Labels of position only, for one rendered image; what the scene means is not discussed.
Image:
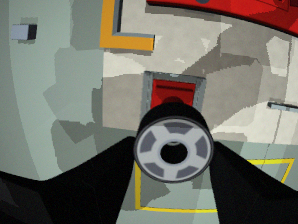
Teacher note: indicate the black wheel with grey hub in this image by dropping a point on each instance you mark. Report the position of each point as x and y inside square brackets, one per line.
[173, 163]

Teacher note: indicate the yellow rectangular outline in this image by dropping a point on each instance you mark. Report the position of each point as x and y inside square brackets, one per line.
[137, 187]

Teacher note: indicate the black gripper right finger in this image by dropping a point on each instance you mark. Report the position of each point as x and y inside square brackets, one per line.
[246, 195]

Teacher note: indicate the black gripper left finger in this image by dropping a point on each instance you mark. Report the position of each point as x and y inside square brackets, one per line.
[91, 193]

